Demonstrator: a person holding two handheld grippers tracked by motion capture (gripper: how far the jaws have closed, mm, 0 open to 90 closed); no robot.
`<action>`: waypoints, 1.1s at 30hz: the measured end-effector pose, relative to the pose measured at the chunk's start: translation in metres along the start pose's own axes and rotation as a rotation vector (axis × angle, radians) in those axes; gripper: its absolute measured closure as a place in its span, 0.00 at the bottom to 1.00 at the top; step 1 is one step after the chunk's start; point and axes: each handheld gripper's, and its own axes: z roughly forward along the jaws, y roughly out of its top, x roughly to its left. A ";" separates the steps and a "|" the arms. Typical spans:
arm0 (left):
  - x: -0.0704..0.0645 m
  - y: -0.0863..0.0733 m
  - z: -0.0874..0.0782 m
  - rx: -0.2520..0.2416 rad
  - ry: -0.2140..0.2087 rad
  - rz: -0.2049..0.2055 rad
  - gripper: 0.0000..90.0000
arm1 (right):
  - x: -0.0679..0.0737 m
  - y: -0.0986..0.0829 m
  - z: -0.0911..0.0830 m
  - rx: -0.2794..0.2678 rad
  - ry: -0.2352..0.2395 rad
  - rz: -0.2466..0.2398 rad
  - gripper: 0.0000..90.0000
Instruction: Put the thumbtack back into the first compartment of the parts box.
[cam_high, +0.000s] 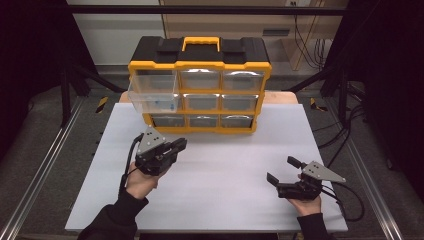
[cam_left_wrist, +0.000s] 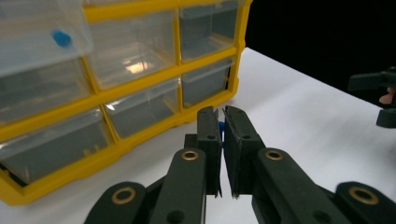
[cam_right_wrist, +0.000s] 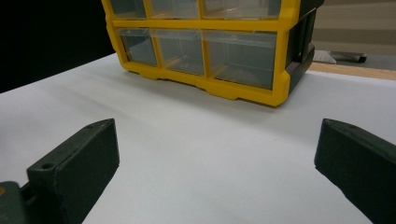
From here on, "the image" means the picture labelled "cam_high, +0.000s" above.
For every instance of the person's left hand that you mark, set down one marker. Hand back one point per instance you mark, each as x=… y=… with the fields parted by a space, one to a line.
x=141 y=185

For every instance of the set of closed clear drawers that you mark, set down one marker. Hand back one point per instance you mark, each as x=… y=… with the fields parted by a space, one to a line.
x=240 y=101

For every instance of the person's right hand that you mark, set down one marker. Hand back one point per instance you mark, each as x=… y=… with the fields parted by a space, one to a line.
x=306 y=206

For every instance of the white wall outlet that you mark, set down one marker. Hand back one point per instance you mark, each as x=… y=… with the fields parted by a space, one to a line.
x=296 y=2

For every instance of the aluminium frame rail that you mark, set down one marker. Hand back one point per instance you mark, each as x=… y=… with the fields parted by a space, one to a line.
x=366 y=173
x=43 y=160

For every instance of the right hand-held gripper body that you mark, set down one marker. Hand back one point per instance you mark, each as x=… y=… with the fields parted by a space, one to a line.
x=300 y=191

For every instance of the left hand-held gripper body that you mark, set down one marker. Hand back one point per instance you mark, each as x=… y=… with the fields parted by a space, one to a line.
x=155 y=160

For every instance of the yellow black organizer cabinet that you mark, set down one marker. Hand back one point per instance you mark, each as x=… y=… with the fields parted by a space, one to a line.
x=200 y=50

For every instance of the yellow black striped tape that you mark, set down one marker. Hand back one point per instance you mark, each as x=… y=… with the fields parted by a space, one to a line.
x=102 y=104
x=314 y=104

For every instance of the clear plastic drawer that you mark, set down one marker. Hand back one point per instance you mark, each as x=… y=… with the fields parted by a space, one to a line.
x=153 y=86

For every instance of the black horizontal frame bar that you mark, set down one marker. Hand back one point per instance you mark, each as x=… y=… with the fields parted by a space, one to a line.
x=200 y=10

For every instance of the black curtain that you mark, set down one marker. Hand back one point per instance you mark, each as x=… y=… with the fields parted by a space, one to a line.
x=390 y=66
x=30 y=50

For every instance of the black metal stand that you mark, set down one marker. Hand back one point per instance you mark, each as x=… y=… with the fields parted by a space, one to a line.
x=342 y=96
x=65 y=96

